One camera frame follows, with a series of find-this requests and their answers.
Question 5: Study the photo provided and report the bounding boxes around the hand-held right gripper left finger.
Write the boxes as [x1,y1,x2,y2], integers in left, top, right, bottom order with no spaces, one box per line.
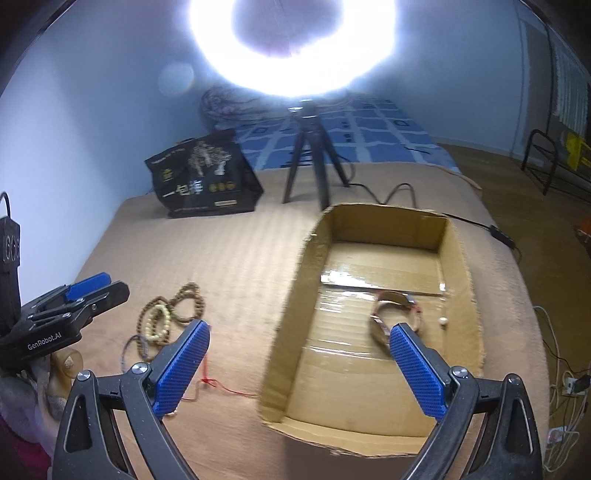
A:
[54,318,212,480]

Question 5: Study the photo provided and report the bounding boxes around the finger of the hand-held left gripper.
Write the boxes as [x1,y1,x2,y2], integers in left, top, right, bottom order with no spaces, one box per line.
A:
[27,281,131,334]
[21,272,113,320]

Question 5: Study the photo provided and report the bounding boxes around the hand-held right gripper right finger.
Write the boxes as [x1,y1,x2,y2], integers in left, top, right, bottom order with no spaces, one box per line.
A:
[389,323,544,480]

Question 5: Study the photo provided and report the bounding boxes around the red string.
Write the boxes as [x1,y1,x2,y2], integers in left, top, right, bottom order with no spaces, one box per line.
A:
[181,353,259,403]

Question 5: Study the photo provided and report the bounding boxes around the pale yellow bead bracelet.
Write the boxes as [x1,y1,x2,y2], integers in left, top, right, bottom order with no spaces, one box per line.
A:
[148,305,175,346]

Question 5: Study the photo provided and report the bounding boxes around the cardboard box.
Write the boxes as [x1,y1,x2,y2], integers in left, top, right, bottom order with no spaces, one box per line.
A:
[256,203,485,457]

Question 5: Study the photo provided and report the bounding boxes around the thin grey cord bracelet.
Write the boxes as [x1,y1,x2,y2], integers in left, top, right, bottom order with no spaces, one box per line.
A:
[121,335,154,370]

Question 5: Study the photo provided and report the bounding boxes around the brown wooden bead necklace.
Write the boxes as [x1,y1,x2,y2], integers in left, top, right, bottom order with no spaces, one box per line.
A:
[167,282,205,326]

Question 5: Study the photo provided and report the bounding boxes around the brown leather bracelet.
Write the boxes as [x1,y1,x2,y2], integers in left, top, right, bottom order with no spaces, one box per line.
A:
[369,290,423,356]

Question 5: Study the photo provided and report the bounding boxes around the person's left hand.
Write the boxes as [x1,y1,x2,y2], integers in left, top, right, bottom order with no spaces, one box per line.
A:
[50,349,85,398]

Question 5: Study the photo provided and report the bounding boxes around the grey pink cloth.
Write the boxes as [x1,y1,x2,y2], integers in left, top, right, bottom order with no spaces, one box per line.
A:
[0,364,63,480]

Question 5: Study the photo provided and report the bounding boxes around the black printed bag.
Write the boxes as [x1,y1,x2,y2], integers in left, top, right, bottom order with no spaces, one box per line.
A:
[144,129,265,219]

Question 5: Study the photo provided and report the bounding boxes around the patterned folded quilt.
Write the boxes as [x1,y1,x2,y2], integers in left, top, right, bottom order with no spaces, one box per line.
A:
[199,85,278,134]

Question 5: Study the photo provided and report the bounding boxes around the black tripod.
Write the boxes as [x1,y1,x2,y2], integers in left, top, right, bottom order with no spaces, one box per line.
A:
[283,99,352,210]

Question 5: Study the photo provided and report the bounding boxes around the blue checked bedsheet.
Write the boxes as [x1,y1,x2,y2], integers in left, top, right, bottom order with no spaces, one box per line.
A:
[233,92,462,175]

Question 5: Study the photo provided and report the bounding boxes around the black metal rack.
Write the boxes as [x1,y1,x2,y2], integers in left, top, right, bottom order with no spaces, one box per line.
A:
[522,129,591,206]

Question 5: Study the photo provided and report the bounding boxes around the yellow crate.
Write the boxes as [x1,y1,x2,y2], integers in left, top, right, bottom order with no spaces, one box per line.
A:
[561,131,591,171]

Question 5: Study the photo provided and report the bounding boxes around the white hanging cloth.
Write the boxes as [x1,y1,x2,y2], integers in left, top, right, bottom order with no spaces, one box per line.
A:
[551,41,591,134]

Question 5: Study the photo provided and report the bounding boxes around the white power strip and cables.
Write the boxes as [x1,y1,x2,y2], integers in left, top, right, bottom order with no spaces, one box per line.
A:
[533,305,591,472]

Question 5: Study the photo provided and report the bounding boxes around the black cable with switch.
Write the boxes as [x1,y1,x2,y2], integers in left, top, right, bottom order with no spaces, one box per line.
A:
[348,182,520,264]

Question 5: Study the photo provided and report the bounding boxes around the ring light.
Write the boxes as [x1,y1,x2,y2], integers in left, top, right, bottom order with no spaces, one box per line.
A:
[187,0,400,100]

